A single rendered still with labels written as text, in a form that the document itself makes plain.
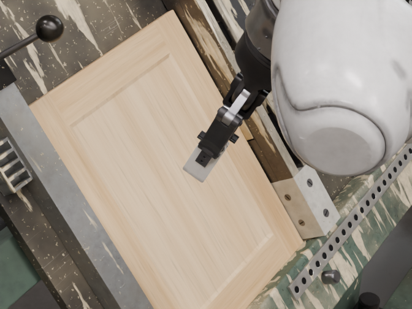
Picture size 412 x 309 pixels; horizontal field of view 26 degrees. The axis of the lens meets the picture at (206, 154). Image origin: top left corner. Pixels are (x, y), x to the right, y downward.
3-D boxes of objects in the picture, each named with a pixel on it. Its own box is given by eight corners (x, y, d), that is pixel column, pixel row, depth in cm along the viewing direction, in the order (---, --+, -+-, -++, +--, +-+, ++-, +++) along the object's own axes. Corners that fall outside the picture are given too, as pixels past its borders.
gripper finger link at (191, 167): (227, 146, 102) (225, 149, 102) (205, 179, 107) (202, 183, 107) (206, 130, 102) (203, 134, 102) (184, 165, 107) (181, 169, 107)
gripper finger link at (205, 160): (225, 137, 100) (214, 152, 98) (208, 162, 104) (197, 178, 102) (214, 129, 100) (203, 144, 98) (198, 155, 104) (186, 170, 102)
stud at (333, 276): (324, 287, 161) (337, 286, 159) (317, 276, 160) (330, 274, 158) (330, 279, 163) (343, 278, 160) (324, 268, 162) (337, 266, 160)
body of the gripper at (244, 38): (268, -1, 93) (232, 57, 100) (234, 40, 87) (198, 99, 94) (327, 41, 93) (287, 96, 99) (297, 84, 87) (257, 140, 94)
